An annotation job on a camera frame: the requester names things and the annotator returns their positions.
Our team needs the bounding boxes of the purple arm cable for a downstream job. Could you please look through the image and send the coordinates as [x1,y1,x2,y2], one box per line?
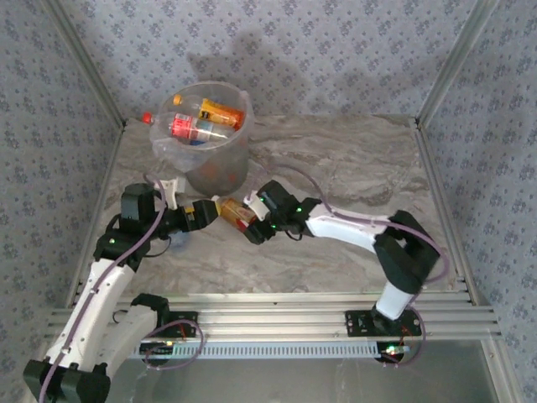
[38,172,206,403]
[244,163,451,369]

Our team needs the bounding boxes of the grey slotted cable duct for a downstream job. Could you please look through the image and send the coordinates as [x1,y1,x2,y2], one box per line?
[125,340,411,361]

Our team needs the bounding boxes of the clear plastic bin liner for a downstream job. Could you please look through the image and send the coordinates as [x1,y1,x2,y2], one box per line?
[149,81,255,173]

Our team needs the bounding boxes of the brown tea bottle red label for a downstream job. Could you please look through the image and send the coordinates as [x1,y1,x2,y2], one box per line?
[211,195,259,234]

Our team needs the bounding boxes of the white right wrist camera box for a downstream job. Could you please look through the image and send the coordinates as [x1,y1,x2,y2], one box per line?
[243,191,269,222]

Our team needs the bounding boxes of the aluminium left corner post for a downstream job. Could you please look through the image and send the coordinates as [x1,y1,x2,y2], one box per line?
[44,0,128,129]

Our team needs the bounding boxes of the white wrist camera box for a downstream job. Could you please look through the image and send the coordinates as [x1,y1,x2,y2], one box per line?
[243,191,269,222]
[161,178,188,210]

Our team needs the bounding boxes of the right circuit board with LED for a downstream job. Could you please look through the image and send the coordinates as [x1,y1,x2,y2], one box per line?
[376,342,411,363]

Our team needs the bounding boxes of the circuit board with led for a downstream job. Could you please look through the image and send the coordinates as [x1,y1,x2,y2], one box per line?
[376,342,411,363]
[139,341,176,359]

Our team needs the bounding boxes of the orange juice bottle yellow label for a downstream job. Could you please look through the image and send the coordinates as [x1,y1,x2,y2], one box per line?
[172,94,248,131]

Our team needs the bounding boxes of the aluminium right side rail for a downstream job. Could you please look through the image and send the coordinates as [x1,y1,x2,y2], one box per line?
[413,119,492,306]

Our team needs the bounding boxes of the clear bottle light blue label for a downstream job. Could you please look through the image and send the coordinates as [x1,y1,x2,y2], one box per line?
[169,232,193,254]

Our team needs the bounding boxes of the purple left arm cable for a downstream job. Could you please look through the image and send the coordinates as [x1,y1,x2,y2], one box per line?
[38,172,206,403]

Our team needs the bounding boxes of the aluminium right corner post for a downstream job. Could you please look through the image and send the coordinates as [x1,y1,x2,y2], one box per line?
[414,0,503,127]

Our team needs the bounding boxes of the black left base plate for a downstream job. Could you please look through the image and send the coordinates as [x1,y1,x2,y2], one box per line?
[159,311,199,339]

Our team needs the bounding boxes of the aluminium rail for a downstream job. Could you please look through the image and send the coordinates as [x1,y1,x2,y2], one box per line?
[413,119,492,306]
[44,292,503,342]
[66,123,129,306]

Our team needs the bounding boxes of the left circuit board with LED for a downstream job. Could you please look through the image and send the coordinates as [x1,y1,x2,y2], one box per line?
[139,341,176,359]

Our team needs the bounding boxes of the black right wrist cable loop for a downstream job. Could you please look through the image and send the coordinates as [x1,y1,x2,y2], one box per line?
[284,222,306,243]

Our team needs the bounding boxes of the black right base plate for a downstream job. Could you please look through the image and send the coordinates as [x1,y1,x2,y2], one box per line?
[342,308,423,339]

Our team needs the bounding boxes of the aluminium corner post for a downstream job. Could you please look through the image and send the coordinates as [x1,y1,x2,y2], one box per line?
[44,0,128,129]
[414,0,503,127]

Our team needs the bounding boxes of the aluminium front rail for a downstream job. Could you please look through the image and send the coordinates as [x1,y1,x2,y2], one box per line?
[44,292,503,342]

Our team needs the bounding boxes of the grey mesh bin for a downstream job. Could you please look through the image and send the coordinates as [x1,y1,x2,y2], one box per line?
[158,81,253,197]

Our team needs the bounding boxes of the red label cola bottle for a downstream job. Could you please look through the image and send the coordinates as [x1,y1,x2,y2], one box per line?
[141,111,238,142]

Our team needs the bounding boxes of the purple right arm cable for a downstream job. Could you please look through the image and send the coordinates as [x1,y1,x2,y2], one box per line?
[244,163,451,369]

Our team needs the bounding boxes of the aluminium left side rail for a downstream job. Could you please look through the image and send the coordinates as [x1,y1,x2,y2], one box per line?
[66,123,129,306]

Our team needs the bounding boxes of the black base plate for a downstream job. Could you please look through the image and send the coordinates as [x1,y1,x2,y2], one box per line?
[342,308,423,339]
[159,311,199,339]

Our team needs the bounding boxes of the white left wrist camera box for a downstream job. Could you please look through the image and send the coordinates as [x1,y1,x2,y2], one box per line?
[161,178,188,210]

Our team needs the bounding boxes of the grey metal panel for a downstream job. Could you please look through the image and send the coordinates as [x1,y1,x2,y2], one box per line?
[108,340,503,403]

